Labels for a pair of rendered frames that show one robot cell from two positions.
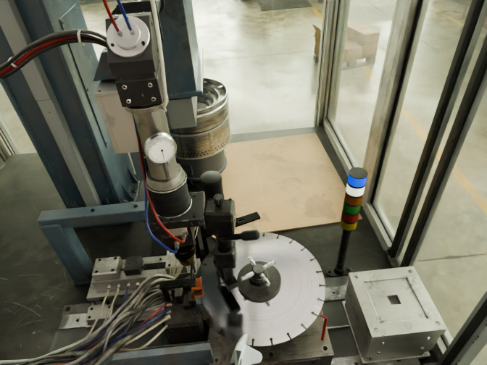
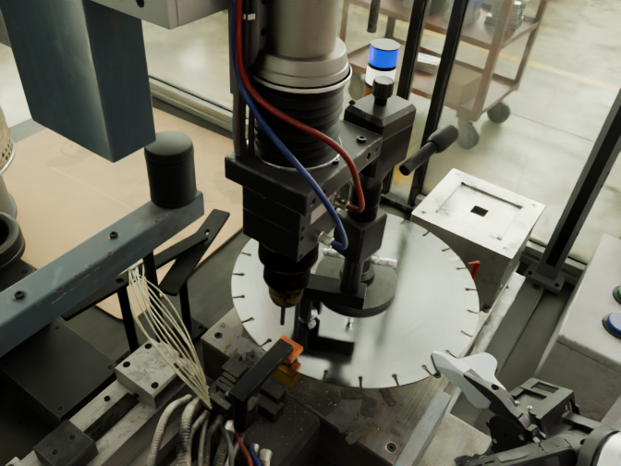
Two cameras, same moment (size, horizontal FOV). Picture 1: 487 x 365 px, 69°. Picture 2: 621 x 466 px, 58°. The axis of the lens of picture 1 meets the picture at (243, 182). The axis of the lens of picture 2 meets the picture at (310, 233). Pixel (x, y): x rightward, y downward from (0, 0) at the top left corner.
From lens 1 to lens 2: 60 cm
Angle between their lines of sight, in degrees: 42
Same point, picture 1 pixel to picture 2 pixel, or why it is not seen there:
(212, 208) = (380, 110)
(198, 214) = (364, 135)
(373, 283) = (444, 208)
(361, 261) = not seen: hidden behind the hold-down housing
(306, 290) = (419, 251)
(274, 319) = (434, 309)
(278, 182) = (143, 182)
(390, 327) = (512, 238)
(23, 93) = not seen: outside the picture
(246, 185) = (91, 212)
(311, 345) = not seen: hidden behind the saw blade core
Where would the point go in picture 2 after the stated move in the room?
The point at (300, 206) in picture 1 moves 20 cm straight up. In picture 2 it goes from (213, 196) to (210, 112)
